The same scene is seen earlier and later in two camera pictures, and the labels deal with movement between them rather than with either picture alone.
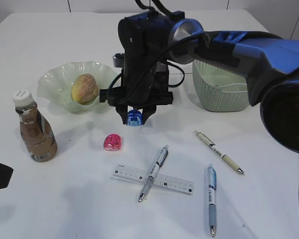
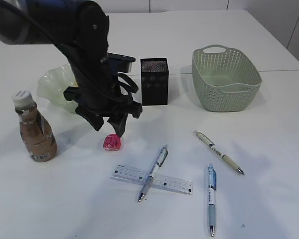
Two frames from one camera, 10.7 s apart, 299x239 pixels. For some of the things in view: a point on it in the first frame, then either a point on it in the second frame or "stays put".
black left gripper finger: (0, 175) to (96, 121)
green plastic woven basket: (221, 88) stays put
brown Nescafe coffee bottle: (38, 134) stays put
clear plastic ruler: (131, 175) stays put
